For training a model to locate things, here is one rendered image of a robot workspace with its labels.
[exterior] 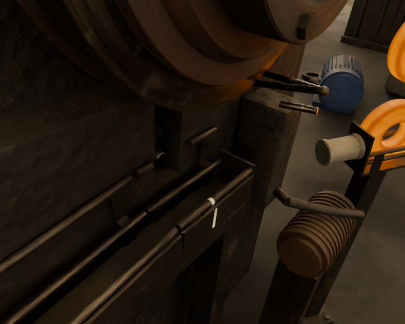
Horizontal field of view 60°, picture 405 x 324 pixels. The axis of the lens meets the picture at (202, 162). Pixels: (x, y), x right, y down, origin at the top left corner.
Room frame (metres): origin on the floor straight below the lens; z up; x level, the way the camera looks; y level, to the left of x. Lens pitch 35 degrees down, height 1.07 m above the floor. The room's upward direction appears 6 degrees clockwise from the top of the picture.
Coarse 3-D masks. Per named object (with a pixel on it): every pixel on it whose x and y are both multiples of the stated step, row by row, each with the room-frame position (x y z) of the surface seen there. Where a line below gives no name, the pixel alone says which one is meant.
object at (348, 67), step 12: (336, 60) 2.52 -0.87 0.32; (348, 60) 2.48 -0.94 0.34; (324, 72) 2.41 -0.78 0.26; (336, 72) 2.27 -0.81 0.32; (348, 72) 2.25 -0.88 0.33; (360, 72) 2.35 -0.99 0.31; (324, 84) 2.27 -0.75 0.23; (336, 84) 2.25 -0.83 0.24; (348, 84) 2.23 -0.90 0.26; (360, 84) 2.23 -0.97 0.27; (324, 96) 2.26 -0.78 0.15; (336, 96) 2.24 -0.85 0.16; (348, 96) 2.22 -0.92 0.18; (360, 96) 2.22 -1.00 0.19; (324, 108) 2.38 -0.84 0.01; (336, 108) 2.24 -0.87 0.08; (348, 108) 2.24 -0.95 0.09
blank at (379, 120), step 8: (384, 104) 0.72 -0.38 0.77; (392, 104) 0.72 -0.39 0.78; (400, 104) 0.71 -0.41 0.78; (376, 112) 0.71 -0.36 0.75; (384, 112) 0.70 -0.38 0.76; (392, 112) 0.70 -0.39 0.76; (400, 112) 0.70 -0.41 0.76; (368, 120) 0.71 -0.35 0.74; (376, 120) 0.69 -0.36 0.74; (384, 120) 0.70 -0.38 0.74; (392, 120) 0.70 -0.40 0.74; (400, 120) 0.71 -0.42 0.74; (368, 128) 0.69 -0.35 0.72; (376, 128) 0.69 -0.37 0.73; (384, 128) 0.70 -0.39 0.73; (400, 128) 0.74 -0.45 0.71; (376, 136) 0.70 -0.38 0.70; (392, 136) 0.74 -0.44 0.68; (400, 136) 0.73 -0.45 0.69; (376, 144) 0.70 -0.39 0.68; (384, 144) 0.72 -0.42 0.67; (392, 144) 0.72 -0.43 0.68; (400, 144) 0.72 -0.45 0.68; (392, 160) 0.72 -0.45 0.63
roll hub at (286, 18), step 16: (224, 0) 0.30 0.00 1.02; (240, 0) 0.29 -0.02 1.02; (256, 0) 0.28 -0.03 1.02; (272, 0) 0.28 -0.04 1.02; (288, 0) 0.30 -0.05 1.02; (304, 0) 0.34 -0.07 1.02; (320, 0) 0.37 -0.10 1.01; (336, 0) 0.40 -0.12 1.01; (240, 16) 0.31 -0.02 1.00; (256, 16) 0.29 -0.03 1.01; (272, 16) 0.29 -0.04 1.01; (288, 16) 0.31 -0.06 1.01; (320, 16) 0.37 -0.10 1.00; (336, 16) 0.41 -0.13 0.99; (256, 32) 0.33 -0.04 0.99; (272, 32) 0.31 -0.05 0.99; (288, 32) 0.32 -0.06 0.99; (320, 32) 0.38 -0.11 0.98
